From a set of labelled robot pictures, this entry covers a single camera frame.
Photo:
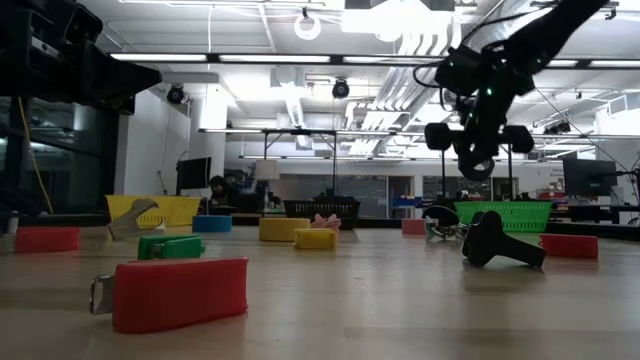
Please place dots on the red storage box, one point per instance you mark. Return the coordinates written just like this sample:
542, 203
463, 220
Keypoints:
550, 194

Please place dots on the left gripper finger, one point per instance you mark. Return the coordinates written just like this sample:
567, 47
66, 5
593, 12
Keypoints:
125, 80

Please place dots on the white cup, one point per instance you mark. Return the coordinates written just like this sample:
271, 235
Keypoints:
12, 222

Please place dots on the black computer monitor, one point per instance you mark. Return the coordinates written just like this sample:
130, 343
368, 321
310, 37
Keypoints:
590, 177
193, 172

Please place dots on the grey staple remover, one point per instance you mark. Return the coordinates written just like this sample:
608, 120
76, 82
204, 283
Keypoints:
127, 225

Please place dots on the red mini stapler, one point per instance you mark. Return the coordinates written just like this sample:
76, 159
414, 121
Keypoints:
570, 246
180, 295
47, 240

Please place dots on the person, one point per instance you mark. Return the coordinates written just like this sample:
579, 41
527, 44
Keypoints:
220, 190

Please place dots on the black metal workstation frame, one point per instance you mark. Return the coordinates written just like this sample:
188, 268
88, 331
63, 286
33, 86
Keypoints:
300, 132

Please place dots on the ceiling light strip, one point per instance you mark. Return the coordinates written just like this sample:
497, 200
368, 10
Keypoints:
275, 58

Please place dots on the green plastic basket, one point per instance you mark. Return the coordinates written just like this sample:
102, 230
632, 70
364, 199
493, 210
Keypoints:
520, 215

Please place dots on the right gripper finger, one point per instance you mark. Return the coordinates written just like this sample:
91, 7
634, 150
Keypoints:
462, 162
490, 167

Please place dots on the pink staple remover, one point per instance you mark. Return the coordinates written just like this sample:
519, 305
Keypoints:
327, 221

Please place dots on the yellow mini stapler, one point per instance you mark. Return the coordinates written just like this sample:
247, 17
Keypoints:
315, 240

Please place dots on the blue tape roll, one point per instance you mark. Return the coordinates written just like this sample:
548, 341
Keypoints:
212, 224

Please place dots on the green mini stapler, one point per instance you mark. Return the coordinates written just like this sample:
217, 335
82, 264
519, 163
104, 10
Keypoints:
175, 247

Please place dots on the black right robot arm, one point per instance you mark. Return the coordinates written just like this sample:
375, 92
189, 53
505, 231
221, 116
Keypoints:
550, 30

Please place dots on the yellow plastic basket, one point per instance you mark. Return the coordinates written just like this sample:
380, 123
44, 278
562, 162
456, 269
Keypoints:
175, 210

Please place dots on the black silver staple remover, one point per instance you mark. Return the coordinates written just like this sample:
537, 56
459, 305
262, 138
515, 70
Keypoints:
440, 217

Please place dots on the black plastic basket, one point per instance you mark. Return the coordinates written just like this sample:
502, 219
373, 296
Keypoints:
320, 207

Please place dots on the black ceiling spotlight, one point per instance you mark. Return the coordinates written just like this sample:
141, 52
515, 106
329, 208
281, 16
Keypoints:
340, 89
557, 128
175, 94

